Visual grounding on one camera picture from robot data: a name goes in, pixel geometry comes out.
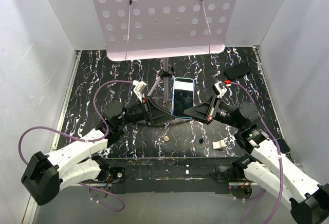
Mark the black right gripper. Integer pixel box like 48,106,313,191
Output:
183,94,244,130

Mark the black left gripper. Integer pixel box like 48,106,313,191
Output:
117,96,175,126

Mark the light blue phone case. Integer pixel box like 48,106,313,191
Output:
171,77,195,119

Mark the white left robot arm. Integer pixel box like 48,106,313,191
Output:
21,97,174,206

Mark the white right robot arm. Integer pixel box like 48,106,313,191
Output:
184,95,328,223

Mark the black phone case on table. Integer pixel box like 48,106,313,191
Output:
224,63,251,80

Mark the small white beige block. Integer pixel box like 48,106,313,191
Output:
212,140,227,151

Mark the black device at right edge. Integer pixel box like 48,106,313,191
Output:
276,138,291,155

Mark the white perforated music stand desk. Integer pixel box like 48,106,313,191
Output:
93,0,236,61

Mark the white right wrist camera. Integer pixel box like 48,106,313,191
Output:
212,81,231,98

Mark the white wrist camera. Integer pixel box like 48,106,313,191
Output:
133,80,147,101
212,81,231,98

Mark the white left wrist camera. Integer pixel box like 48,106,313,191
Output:
133,80,147,101

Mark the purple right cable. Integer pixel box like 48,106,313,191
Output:
230,81,285,224

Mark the purple cable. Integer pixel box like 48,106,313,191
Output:
230,81,285,224
18,80,134,212

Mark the black metal base plate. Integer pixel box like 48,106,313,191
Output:
105,157,252,198

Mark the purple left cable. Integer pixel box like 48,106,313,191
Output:
18,80,134,212

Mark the aluminium frame rail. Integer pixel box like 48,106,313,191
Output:
21,50,82,223

